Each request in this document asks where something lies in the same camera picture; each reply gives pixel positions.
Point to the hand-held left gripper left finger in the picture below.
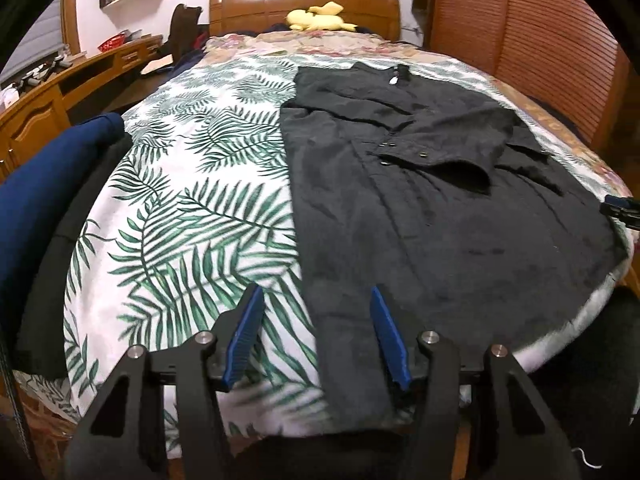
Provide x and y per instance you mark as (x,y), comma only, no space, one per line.
(245,332)

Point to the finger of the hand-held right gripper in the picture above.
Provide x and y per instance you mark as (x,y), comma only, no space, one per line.
(620,204)

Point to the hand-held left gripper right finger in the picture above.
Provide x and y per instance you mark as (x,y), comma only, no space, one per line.
(390,340)

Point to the black button shirt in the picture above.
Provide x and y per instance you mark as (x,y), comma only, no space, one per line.
(425,235)

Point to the dark blue bed sheet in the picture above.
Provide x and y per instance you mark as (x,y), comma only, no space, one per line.
(560,110)

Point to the bed with leaf-print cover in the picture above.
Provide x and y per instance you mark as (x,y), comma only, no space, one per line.
(200,200)

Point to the person's dark clothing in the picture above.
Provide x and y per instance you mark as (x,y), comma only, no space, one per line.
(600,350)

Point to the black folded garment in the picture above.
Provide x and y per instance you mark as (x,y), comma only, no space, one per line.
(55,285)

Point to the wooden louvred wardrobe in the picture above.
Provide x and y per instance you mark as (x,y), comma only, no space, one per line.
(525,25)

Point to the wooden desk with cabinets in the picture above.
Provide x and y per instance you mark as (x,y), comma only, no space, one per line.
(40,110)

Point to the dark wooden chair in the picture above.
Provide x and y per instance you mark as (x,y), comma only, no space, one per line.
(185,25)

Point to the red bowl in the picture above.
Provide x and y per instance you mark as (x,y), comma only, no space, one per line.
(112,42)

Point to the wooden bed headboard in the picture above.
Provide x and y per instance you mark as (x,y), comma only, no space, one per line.
(260,10)

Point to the yellow plush toy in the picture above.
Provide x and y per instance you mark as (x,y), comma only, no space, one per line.
(320,17)

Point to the black tools on desk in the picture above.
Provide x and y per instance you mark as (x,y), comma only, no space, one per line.
(42,72)

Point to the grey window blind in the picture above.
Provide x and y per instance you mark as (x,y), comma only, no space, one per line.
(40,40)

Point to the wooden window frame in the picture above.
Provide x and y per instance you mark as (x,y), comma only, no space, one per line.
(71,20)

